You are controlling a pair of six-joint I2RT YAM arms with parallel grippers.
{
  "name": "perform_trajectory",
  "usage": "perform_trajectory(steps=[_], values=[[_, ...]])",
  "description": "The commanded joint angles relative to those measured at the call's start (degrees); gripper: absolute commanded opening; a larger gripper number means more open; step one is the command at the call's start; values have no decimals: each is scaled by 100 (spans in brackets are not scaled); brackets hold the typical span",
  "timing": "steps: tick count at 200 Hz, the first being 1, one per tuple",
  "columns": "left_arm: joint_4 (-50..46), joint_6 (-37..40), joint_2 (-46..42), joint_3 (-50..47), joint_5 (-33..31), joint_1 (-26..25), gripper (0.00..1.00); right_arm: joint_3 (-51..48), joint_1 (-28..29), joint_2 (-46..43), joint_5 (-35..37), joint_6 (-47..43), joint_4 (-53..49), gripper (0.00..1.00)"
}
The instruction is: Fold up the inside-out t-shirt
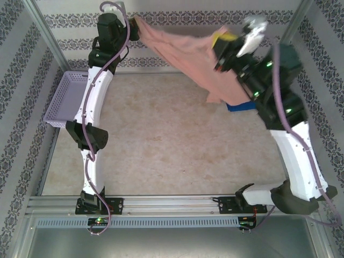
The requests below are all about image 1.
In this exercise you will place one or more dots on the lavender perforated plastic basket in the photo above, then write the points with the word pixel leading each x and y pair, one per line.
pixel 64 99

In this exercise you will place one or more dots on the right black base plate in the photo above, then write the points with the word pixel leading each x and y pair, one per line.
pixel 228 205

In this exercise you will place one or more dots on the left aluminium frame post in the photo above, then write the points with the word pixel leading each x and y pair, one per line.
pixel 49 37

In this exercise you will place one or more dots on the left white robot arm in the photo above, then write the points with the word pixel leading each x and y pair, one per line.
pixel 94 94

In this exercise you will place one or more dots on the aluminium frame post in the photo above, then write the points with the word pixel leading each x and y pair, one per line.
pixel 49 37
pixel 298 16

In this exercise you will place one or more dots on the right small circuit board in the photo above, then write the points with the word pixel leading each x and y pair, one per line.
pixel 247 224

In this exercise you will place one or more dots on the left small circuit board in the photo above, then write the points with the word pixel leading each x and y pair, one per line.
pixel 99 221

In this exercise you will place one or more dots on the pink t-shirt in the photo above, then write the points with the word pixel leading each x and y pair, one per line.
pixel 182 53

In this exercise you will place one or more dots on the right aluminium frame post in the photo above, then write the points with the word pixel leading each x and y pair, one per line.
pixel 298 16

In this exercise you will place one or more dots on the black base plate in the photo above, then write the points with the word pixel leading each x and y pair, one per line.
pixel 117 205
pixel 228 205

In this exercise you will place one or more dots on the grey metal sheet panel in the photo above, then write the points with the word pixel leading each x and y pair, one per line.
pixel 172 244

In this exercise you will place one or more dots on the folded blue t-shirt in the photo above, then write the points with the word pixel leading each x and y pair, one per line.
pixel 239 107

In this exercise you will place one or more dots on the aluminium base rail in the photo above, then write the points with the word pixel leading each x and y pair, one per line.
pixel 172 204

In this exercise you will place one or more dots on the small circuit board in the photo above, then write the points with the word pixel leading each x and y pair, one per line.
pixel 247 224
pixel 99 221

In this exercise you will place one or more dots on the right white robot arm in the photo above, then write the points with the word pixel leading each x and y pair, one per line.
pixel 295 161

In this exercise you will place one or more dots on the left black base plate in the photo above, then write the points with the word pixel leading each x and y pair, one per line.
pixel 117 205

